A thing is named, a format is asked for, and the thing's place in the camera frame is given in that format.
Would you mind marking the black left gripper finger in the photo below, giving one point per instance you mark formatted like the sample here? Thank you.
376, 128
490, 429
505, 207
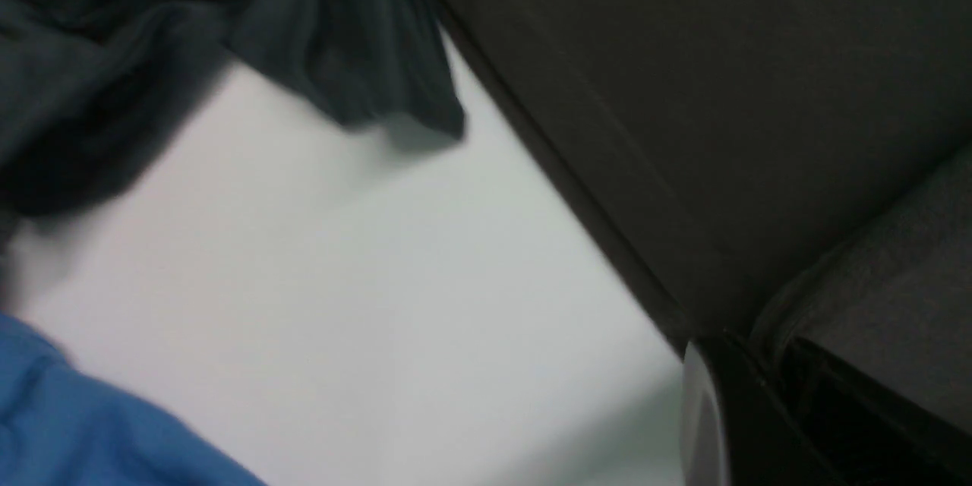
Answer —
815, 420

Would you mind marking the gray long-sleeved shirt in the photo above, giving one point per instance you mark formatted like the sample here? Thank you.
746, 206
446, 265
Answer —
716, 149

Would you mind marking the blue crumpled shirt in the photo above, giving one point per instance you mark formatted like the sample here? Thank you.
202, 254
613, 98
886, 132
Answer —
60, 426

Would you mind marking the dark teal crumpled shirt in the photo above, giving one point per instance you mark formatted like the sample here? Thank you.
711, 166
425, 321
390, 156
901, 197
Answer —
92, 90

